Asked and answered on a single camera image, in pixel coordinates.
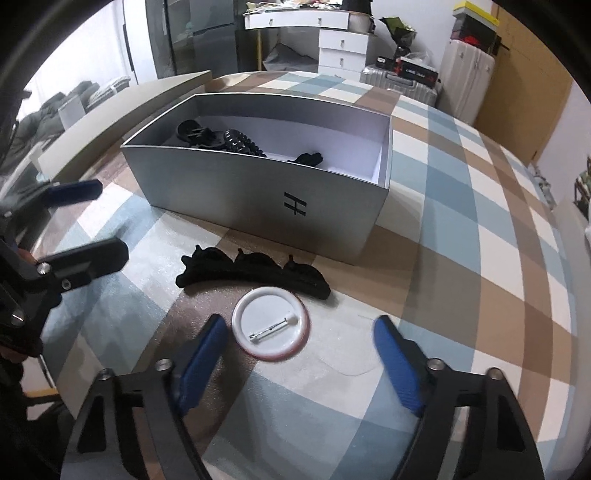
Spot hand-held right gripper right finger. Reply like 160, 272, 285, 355
373, 315, 546, 480

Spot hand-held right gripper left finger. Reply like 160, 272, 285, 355
60, 314, 228, 480

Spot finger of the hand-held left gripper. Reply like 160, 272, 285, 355
2, 179, 103, 222
28, 237, 130, 291

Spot white round pin badge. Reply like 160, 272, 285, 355
231, 286, 311, 361

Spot long black hair clip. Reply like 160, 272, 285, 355
174, 247, 332, 301

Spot silver cardboard box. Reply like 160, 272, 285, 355
120, 92, 393, 266

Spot black spiral hair tie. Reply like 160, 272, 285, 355
222, 129, 269, 159

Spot small black hair bow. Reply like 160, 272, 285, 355
287, 151, 324, 167

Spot white storage box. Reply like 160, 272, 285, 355
58, 99, 88, 130

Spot pile of grey clothes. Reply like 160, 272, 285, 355
9, 78, 132, 153

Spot checkered bed sheet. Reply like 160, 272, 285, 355
28, 69, 578, 480

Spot dark grey refrigerator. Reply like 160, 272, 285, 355
122, 0, 241, 86

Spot grey cloth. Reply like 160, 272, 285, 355
263, 42, 320, 72

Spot silver suitcase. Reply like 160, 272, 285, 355
359, 65, 439, 109

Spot pile of desktop clutter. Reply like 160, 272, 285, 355
245, 0, 342, 14

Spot white dressing table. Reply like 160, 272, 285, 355
244, 7, 377, 33

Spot wooden door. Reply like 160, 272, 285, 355
473, 4, 575, 162

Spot black red box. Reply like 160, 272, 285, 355
396, 56, 439, 88

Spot white suitcase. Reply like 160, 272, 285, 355
438, 39, 497, 125

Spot white drawer unit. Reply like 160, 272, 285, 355
318, 28, 370, 83

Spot dark wrapped bouquet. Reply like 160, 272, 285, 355
379, 16, 416, 56

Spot black shoe box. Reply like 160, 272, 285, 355
449, 14, 499, 49

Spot yellow shoe box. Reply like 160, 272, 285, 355
452, 1, 502, 26

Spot beige bed frame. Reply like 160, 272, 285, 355
37, 70, 213, 185

